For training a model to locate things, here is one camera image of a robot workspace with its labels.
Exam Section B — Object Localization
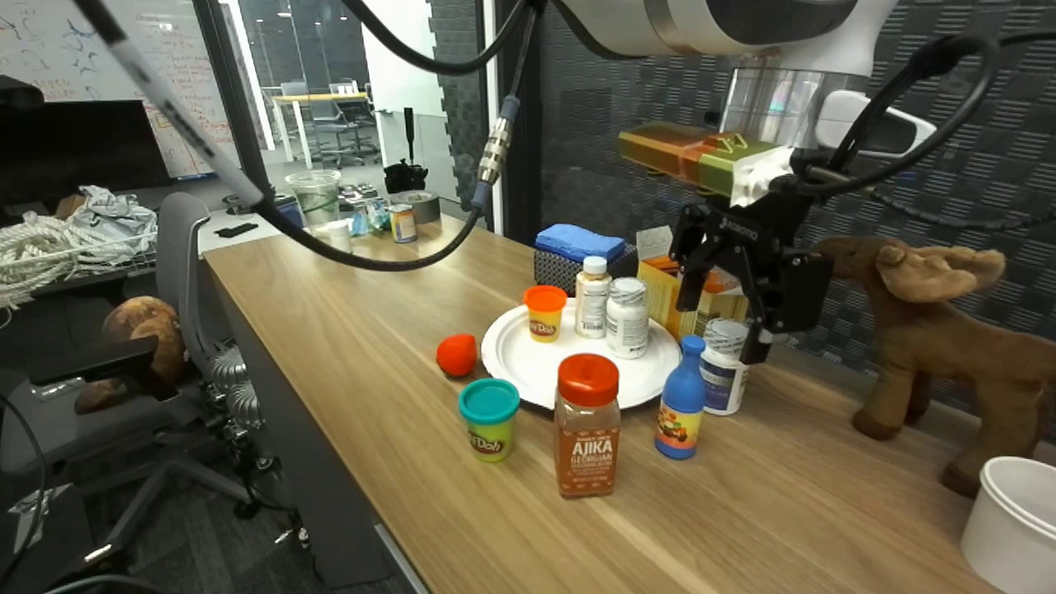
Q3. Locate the yellow can silver lid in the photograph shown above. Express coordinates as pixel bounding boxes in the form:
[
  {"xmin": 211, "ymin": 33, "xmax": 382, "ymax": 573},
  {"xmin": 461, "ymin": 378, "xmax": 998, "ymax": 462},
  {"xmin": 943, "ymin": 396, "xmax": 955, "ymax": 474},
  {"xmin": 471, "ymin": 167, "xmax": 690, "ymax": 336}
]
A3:
[{"xmin": 390, "ymin": 200, "xmax": 424, "ymax": 249}]

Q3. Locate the stained white pill bottle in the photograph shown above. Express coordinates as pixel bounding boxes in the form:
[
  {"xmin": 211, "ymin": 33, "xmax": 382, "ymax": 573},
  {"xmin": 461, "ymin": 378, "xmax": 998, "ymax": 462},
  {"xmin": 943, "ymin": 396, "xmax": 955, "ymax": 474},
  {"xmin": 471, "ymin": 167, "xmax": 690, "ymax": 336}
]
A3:
[{"xmin": 573, "ymin": 253, "xmax": 614, "ymax": 339}]

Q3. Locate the black camera cable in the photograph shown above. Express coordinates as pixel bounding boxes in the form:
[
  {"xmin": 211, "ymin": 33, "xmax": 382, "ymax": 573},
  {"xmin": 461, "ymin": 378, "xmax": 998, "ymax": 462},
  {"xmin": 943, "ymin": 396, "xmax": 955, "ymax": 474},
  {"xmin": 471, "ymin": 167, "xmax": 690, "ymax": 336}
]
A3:
[{"xmin": 789, "ymin": 31, "xmax": 1056, "ymax": 205}]

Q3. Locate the black mesh box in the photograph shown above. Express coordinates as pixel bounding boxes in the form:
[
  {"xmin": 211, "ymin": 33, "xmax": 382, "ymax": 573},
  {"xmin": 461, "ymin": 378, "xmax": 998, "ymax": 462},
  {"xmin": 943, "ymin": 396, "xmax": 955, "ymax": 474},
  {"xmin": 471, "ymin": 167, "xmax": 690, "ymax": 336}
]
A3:
[{"xmin": 533, "ymin": 245, "xmax": 642, "ymax": 296}]

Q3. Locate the brown plush on chair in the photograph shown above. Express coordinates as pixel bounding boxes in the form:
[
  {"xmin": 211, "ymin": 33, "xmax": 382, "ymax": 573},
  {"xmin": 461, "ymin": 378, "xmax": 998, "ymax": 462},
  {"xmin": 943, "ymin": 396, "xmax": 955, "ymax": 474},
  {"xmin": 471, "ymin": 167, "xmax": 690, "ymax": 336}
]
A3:
[{"xmin": 98, "ymin": 293, "xmax": 188, "ymax": 389}]

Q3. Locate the black office chair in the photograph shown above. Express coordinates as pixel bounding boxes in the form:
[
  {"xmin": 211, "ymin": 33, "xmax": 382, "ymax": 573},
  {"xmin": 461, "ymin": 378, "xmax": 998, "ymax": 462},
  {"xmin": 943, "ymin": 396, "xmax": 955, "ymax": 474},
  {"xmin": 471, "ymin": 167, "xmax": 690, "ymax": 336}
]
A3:
[{"xmin": 0, "ymin": 190, "xmax": 314, "ymax": 580}]

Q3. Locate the spice jar orange lid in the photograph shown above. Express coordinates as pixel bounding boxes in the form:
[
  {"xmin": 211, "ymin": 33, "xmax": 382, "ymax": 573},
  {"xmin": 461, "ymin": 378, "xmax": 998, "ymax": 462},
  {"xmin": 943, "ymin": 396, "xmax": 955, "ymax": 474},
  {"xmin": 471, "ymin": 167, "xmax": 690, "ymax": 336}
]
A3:
[{"xmin": 552, "ymin": 352, "xmax": 624, "ymax": 502}]

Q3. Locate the white rope pile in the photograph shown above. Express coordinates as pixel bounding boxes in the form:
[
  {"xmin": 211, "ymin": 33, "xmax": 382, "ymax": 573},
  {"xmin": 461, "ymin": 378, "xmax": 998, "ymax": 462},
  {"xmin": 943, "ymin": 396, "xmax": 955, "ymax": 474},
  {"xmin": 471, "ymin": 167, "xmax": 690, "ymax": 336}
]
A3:
[{"xmin": 0, "ymin": 182, "xmax": 165, "ymax": 312}]

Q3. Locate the brown moose plush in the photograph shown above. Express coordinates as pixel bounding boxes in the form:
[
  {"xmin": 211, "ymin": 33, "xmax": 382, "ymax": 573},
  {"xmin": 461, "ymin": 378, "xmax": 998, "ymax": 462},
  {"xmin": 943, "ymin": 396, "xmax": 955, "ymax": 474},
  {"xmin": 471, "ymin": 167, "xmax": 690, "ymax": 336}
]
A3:
[{"xmin": 818, "ymin": 235, "xmax": 1056, "ymax": 499}]

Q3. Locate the red toy strawberry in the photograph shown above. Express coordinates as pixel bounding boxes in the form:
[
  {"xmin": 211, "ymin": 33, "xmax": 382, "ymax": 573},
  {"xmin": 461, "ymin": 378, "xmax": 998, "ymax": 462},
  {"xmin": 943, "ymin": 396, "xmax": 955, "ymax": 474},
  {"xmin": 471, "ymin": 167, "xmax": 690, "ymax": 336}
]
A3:
[{"xmin": 431, "ymin": 329, "xmax": 483, "ymax": 383}]

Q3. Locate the orange cardboard box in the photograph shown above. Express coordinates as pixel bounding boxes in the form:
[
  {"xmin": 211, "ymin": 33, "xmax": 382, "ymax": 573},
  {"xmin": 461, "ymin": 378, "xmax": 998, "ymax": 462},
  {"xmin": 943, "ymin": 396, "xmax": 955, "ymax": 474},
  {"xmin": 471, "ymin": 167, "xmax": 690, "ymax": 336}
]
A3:
[{"xmin": 616, "ymin": 121, "xmax": 799, "ymax": 211}]

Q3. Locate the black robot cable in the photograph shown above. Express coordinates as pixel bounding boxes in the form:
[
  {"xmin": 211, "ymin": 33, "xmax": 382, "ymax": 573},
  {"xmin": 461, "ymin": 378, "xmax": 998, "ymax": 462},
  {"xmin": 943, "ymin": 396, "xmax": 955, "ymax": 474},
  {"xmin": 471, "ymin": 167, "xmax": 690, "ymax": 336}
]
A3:
[{"xmin": 70, "ymin": 0, "xmax": 544, "ymax": 274}]

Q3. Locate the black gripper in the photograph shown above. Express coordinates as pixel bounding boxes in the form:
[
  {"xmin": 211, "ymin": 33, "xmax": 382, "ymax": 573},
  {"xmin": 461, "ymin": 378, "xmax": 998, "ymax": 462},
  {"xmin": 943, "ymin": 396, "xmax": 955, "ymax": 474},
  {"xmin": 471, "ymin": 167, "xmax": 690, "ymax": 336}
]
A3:
[{"xmin": 670, "ymin": 178, "xmax": 838, "ymax": 367}]

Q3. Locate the teal lid green dough tub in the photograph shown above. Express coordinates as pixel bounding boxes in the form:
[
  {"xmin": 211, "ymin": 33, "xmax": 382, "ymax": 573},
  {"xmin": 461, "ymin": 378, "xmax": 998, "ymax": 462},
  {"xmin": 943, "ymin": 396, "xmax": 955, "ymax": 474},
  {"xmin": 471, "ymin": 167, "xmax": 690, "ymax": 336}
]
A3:
[{"xmin": 456, "ymin": 377, "xmax": 524, "ymax": 466}]

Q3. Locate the white paper plate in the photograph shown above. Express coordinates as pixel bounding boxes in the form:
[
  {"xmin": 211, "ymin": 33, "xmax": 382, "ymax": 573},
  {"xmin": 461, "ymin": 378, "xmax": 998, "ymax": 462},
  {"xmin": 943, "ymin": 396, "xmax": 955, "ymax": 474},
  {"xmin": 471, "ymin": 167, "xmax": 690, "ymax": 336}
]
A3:
[{"xmin": 480, "ymin": 299, "xmax": 686, "ymax": 411}]

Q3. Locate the blue sponge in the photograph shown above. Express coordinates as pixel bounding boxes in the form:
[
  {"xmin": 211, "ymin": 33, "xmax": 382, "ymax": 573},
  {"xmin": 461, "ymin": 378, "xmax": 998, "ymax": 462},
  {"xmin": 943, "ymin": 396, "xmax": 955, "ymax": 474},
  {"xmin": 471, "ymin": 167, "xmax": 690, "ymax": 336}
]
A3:
[{"xmin": 536, "ymin": 221, "xmax": 631, "ymax": 266}]

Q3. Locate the white bottle silver foil top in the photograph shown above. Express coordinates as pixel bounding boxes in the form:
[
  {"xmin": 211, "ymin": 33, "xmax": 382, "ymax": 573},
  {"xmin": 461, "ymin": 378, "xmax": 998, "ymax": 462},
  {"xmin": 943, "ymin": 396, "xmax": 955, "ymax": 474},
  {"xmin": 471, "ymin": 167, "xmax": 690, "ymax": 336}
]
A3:
[{"xmin": 603, "ymin": 274, "xmax": 653, "ymax": 361}]

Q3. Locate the white bowl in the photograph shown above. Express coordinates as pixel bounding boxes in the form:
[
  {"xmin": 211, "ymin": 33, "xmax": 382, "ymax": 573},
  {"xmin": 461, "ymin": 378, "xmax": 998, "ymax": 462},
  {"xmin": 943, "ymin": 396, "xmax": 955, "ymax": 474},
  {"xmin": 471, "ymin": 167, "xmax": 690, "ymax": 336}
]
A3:
[{"xmin": 957, "ymin": 457, "xmax": 1056, "ymax": 594}]

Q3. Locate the blue-capped small bottle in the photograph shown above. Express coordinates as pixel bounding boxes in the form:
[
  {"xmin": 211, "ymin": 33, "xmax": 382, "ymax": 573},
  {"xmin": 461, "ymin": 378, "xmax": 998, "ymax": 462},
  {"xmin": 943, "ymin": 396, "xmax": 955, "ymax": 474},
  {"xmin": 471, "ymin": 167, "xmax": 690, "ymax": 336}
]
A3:
[{"xmin": 653, "ymin": 334, "xmax": 710, "ymax": 462}]

